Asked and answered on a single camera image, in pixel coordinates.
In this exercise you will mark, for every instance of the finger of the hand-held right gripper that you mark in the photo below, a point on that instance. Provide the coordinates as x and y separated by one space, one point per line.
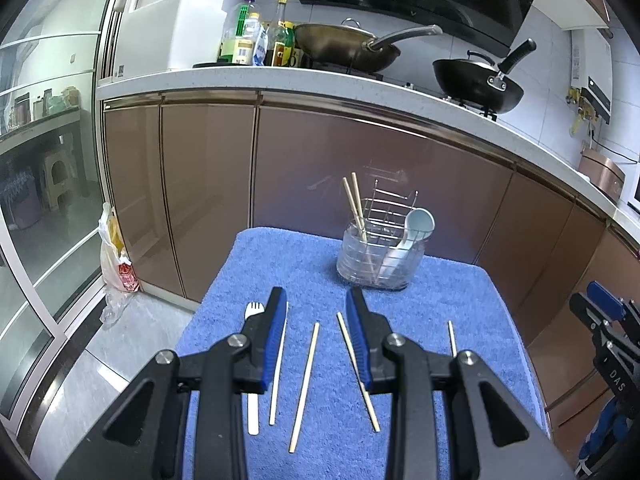
605 300
587 312

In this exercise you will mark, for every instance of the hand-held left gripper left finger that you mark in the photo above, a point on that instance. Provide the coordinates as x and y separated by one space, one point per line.
276 330

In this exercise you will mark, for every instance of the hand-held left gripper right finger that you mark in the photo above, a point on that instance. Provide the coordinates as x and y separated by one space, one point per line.
357 340

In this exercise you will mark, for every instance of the wooden chopstick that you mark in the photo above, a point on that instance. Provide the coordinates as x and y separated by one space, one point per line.
345 332
356 195
274 405
451 337
350 197
304 390

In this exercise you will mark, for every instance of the clear utensil holder with rack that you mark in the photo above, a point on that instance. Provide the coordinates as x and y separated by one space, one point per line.
360 270

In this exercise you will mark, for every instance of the white plastic fork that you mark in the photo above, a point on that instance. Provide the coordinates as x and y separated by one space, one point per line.
253 415

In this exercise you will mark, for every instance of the person's right hand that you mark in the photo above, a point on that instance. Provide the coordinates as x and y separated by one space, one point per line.
607 435

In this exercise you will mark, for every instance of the blue towel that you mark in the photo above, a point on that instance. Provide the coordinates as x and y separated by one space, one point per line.
310 280

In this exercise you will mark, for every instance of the white microwave oven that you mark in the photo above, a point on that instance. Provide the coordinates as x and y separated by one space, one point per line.
634 185

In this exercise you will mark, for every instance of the rose-gold rice cooker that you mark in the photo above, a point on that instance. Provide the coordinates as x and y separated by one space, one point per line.
602 172

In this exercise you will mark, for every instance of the pale blue soup spoon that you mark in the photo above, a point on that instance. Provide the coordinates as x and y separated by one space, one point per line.
419 222

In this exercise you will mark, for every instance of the plastic bag with red print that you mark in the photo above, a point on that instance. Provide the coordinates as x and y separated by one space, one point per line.
120 270

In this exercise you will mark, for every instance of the yellow gas valve pipes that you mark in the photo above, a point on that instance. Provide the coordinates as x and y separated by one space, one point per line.
580 110

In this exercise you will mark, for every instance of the sliding glass door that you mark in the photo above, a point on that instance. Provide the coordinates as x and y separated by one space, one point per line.
50 285

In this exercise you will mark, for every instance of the white water heater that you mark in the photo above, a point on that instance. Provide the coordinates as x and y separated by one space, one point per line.
592 60

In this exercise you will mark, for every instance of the white kitchen countertop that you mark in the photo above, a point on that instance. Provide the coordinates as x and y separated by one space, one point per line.
225 80

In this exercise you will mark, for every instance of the black wok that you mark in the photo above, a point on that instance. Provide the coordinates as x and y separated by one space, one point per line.
470 80

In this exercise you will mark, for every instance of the black gas stove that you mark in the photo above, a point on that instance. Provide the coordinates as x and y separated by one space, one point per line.
415 85

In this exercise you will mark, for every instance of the beige plastic stool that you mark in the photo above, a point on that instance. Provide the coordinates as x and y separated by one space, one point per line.
55 170

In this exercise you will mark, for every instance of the small yellow-labelled dark bottle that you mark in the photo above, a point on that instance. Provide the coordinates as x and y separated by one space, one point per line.
296 55

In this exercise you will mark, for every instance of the blue-labelled clear bottle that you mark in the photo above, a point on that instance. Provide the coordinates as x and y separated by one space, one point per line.
260 45

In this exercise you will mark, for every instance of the brass-coloured wok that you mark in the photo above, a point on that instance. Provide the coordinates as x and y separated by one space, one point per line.
340 45

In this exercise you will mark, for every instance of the yellow-capped dark glass bottle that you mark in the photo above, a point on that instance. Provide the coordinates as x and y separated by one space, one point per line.
281 35

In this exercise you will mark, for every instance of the green-capped oil bottle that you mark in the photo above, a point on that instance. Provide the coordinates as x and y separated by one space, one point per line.
239 35

